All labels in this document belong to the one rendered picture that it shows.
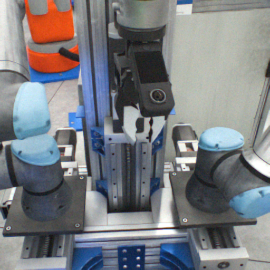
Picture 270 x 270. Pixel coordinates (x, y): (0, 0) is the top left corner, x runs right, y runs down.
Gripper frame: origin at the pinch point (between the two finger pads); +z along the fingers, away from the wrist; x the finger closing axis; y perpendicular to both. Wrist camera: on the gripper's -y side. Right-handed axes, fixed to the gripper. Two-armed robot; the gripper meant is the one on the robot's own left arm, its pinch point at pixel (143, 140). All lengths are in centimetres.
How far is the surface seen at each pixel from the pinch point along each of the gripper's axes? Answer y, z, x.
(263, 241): 58, 143, -97
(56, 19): 333, 78, 10
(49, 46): 330, 107, 22
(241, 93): 128, 74, -105
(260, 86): 128, 71, -118
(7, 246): 93, 143, 61
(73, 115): 230, 140, 7
